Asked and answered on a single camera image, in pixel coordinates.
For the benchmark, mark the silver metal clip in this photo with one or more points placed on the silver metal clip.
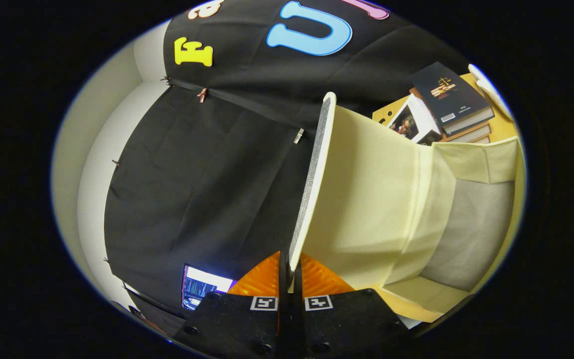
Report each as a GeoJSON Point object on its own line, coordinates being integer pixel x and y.
{"type": "Point", "coordinates": [298, 135]}

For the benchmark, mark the brown cover book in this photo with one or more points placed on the brown cover book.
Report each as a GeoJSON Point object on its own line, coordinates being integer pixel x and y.
{"type": "Point", "coordinates": [474, 134]}

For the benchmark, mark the pink clip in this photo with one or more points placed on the pink clip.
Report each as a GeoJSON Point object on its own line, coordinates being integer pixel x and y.
{"type": "Point", "coordinates": [202, 94]}

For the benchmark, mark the black backdrop cloth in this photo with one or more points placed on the black backdrop cloth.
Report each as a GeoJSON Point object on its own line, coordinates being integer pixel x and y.
{"type": "Point", "coordinates": [192, 189]}

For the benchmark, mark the dark hardcover book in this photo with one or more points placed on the dark hardcover book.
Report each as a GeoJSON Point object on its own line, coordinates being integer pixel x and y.
{"type": "Point", "coordinates": [446, 97]}

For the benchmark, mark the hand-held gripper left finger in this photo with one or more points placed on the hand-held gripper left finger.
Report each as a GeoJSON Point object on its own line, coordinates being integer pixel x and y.
{"type": "Point", "coordinates": [232, 324]}

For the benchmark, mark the cream fabric storage box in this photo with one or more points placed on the cream fabric storage box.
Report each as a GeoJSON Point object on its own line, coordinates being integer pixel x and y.
{"type": "Point", "coordinates": [366, 199]}

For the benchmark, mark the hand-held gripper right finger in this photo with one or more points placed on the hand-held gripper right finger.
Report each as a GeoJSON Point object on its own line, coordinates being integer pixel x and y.
{"type": "Point", "coordinates": [347, 324]}

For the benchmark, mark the computer monitor screen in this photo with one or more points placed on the computer monitor screen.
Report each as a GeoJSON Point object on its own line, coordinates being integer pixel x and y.
{"type": "Point", "coordinates": [200, 286]}

